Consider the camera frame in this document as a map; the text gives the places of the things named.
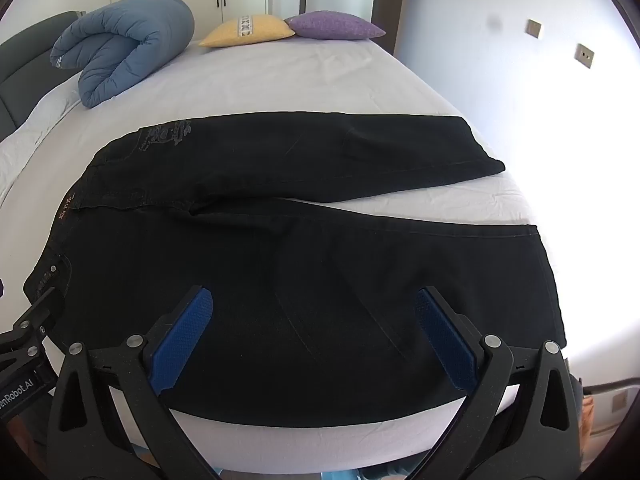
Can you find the black pants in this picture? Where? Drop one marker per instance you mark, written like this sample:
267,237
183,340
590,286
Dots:
300,270

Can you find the purple pillow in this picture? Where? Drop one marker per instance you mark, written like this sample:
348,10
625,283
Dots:
335,26

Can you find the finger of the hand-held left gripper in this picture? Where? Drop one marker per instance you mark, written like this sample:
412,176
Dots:
37,317

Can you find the grey headboard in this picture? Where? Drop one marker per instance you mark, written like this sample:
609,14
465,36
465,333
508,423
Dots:
20,70

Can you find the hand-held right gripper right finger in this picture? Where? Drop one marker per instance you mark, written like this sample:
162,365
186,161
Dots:
445,342

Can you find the rolled blue duvet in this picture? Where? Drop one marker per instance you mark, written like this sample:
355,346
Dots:
125,45

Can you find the yellow pillow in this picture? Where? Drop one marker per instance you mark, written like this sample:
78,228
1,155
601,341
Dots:
272,31

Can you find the bed with white sheet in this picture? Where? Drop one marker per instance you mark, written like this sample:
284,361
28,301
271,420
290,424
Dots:
300,80

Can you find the wall switch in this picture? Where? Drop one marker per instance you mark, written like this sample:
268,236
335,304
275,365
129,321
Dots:
584,55
534,28

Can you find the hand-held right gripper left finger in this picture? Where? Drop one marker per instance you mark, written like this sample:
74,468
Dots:
182,342

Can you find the white pillow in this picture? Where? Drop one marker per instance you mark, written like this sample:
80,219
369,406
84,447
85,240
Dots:
35,120

